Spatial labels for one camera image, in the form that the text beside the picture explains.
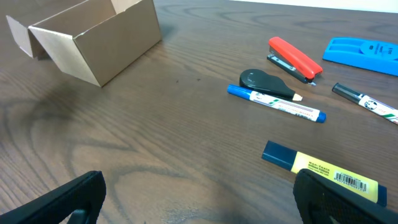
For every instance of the yellow highlighter with blue cap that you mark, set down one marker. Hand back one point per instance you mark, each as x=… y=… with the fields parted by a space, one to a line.
x=295 y=161

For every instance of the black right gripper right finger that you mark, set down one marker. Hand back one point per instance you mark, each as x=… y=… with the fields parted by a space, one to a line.
x=320 y=200

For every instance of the blue whiteboard marker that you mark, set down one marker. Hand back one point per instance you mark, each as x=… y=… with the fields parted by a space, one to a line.
x=278 y=104

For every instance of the brown cardboard box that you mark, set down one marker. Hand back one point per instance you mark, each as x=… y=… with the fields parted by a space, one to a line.
x=92 y=40

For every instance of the blue plastic holder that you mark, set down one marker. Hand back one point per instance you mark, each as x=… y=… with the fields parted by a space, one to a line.
x=373 y=55

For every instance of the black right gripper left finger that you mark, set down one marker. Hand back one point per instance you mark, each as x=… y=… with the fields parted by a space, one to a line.
x=80 y=200

